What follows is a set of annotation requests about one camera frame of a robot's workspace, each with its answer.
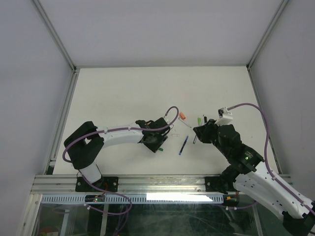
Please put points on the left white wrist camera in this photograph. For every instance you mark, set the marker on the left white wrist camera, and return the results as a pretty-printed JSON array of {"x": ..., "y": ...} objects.
[{"x": 169, "y": 122}]

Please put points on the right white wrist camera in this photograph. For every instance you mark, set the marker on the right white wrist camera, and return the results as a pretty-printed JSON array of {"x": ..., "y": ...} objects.
[{"x": 225, "y": 116}]

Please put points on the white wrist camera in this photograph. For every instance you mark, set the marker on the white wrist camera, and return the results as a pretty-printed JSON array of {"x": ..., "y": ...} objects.
[
  {"x": 169, "y": 122},
  {"x": 225, "y": 116}
]

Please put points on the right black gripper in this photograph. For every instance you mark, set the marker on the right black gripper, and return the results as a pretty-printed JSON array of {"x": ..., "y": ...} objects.
[{"x": 203, "y": 131}]

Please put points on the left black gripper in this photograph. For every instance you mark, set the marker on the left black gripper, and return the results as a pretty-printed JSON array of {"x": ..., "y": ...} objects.
[{"x": 153, "y": 148}]

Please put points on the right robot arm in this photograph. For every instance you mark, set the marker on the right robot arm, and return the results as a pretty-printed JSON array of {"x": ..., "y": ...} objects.
[{"x": 247, "y": 173}]

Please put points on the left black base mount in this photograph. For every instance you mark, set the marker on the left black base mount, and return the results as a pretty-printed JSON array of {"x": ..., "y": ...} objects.
[{"x": 98, "y": 183}]

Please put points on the blue gel pen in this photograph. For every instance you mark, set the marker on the blue gel pen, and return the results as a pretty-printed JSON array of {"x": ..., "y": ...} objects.
[{"x": 183, "y": 145}]

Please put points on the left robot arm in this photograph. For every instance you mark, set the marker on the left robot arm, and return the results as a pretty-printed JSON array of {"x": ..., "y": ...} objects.
[{"x": 86, "y": 142}]

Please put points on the white slotted cable duct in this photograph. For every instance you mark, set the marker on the white slotted cable duct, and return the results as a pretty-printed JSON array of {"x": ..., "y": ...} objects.
[{"x": 149, "y": 198}]

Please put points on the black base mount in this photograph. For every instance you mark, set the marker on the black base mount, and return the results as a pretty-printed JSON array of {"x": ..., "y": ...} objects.
[
  {"x": 98, "y": 183},
  {"x": 216, "y": 184}
]

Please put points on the aluminium mounting rail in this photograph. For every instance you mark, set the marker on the aluminium mounting rail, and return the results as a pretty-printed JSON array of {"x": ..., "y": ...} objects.
[{"x": 124, "y": 184}]

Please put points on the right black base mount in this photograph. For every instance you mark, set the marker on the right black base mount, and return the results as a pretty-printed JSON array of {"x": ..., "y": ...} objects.
[{"x": 216, "y": 184}]

